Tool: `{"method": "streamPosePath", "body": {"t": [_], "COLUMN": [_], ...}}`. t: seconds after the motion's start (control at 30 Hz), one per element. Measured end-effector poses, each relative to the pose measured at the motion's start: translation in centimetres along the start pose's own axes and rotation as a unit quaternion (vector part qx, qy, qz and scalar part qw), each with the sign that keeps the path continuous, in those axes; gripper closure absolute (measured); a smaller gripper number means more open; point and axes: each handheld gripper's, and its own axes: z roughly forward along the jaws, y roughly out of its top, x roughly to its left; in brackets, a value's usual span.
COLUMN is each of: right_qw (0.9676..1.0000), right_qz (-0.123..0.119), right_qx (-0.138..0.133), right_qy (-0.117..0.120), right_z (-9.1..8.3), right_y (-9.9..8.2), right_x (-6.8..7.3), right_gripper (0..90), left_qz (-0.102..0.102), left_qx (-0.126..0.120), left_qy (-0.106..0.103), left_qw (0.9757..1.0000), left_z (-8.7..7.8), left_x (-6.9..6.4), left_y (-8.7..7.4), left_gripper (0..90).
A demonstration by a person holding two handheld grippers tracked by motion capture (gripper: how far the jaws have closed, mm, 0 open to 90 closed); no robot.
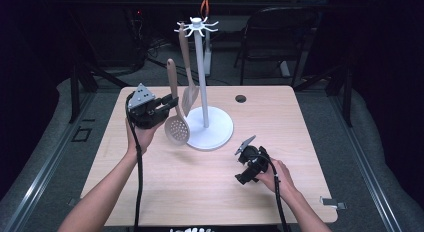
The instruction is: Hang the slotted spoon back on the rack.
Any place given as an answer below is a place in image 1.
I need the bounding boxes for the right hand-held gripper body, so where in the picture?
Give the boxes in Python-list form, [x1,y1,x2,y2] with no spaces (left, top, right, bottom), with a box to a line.
[234,135,271,175]

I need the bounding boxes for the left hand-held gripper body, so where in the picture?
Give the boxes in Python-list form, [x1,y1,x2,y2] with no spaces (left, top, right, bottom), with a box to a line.
[125,82,169,130]

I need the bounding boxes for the beige perforated skimmer spoon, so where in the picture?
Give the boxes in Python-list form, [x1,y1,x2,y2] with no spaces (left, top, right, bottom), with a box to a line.
[164,58,192,147]

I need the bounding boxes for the white utensil rack stand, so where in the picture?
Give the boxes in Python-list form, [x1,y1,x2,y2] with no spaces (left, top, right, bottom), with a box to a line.
[173,16,235,152]

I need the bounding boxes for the beige slotted spatula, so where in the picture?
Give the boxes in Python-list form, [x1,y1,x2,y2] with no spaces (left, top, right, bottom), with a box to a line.
[177,22,201,118]

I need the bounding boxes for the person's left hand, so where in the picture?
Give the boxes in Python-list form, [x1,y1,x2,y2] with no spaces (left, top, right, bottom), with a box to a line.
[125,120,164,156]

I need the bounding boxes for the person's right hand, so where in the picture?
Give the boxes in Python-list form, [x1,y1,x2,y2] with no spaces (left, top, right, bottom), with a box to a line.
[258,158,296,200]

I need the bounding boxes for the black metal stand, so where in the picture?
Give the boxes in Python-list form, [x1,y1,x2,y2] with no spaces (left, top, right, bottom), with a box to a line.
[293,60,355,129]
[67,60,132,125]

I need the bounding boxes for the white ridged object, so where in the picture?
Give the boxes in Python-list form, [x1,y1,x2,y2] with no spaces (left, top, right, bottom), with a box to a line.
[169,226,215,232]

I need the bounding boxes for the grey metal table clip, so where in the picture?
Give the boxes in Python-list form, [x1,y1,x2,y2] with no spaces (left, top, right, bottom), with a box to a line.
[319,195,348,211]

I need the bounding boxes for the black folding chair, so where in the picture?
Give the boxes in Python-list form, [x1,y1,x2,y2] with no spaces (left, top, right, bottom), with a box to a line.
[233,6,320,88]

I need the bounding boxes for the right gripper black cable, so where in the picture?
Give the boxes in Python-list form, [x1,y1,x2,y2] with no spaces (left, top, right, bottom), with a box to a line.
[258,153,290,232]

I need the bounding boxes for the black floor cables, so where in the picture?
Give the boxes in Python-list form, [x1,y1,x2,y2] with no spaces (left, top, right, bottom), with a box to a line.
[145,37,234,87]

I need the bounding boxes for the orange strap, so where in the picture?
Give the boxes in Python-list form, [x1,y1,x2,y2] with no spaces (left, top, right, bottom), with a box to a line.
[199,0,211,20]

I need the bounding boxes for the aluminium floor rail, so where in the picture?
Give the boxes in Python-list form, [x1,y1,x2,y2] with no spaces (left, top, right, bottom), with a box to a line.
[0,91,98,232]
[328,91,405,232]

